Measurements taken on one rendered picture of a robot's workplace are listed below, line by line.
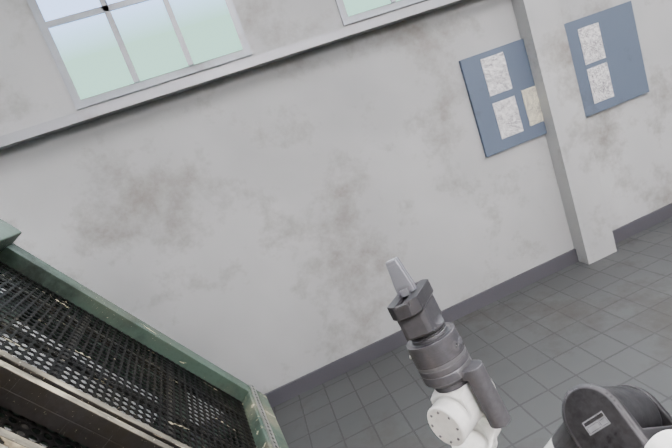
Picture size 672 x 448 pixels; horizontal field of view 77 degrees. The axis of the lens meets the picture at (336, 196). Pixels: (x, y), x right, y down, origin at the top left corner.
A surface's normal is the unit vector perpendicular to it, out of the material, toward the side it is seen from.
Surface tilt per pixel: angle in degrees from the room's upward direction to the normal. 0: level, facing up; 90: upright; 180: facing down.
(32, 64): 90
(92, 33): 90
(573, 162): 90
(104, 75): 90
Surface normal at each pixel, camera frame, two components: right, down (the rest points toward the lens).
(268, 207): 0.23, 0.11
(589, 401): -0.82, -0.25
